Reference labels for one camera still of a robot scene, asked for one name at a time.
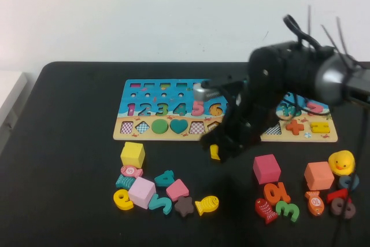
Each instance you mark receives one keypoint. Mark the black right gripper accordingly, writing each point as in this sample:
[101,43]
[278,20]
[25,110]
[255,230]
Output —
[248,119]

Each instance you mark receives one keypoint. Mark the yellow pentagon block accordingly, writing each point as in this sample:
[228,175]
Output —
[214,151]

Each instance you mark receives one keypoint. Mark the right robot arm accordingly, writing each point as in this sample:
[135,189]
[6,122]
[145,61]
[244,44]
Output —
[289,67]

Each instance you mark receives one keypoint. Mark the pink number five piece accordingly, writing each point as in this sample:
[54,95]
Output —
[198,109]

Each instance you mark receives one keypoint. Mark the teal number four piece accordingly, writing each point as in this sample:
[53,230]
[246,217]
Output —
[167,178]

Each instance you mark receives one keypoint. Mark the blue wooden number puzzle board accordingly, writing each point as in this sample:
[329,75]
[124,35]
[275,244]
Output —
[173,101]

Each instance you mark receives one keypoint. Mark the orange plus sign piece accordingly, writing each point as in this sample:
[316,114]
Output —
[295,127]

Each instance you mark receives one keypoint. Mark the orange number ten piece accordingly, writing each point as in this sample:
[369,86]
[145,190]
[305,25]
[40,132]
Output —
[284,194]

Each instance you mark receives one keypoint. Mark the teal curved number piece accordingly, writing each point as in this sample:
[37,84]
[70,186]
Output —
[166,205]

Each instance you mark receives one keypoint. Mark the yellow equals sign piece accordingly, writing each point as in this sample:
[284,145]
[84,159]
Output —
[312,127]

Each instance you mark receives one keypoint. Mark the green number three piece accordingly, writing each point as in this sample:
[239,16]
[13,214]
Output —
[293,213]

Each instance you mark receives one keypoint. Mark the pink greater-than sign piece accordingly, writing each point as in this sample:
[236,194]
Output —
[315,107]

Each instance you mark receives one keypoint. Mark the yellow number nine piece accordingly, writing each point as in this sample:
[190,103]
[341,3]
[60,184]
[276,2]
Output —
[118,200]

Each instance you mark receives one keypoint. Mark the red number seven piece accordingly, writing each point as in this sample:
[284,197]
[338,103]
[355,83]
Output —
[335,196]

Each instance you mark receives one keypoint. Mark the grey-blue number piece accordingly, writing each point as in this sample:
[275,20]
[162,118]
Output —
[342,184]

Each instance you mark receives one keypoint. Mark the brown number eight piece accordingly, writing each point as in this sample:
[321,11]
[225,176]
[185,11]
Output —
[336,210]

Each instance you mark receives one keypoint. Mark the teal heart block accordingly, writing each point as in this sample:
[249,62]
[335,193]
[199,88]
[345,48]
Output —
[178,125]

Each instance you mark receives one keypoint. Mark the magenta wooden cube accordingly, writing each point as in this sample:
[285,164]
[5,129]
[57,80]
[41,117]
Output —
[266,169]

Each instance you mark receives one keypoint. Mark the yellow wooden fish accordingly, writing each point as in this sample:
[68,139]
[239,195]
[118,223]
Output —
[206,204]

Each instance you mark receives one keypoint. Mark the pink trapezoid block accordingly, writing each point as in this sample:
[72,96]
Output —
[177,189]

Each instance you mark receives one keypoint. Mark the green circle block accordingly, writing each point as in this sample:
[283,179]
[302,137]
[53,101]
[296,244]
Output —
[159,127]

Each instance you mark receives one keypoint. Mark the brown star block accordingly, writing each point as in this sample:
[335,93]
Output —
[184,206]

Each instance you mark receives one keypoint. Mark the red wooden fish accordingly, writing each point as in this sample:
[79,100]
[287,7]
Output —
[265,211]

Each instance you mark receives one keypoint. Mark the yellow wooden cube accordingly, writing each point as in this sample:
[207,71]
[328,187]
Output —
[132,154]

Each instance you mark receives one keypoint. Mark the light pink wooden cube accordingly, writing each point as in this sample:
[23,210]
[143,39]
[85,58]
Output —
[141,192]

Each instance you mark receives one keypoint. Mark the pink wooden fish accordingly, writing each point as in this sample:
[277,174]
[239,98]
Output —
[130,171]

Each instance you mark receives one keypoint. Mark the salmon wooden cube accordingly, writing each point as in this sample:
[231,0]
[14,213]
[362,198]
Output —
[318,176]

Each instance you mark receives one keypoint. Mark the teal wooden fish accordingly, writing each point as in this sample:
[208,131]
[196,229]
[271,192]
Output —
[124,182]

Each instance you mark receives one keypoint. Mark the orange wooden fish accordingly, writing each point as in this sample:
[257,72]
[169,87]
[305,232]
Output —
[314,203]

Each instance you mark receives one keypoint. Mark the yellow rubber duck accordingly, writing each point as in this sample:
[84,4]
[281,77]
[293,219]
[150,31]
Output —
[341,163]

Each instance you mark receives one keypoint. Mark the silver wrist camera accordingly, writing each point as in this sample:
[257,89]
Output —
[201,92]

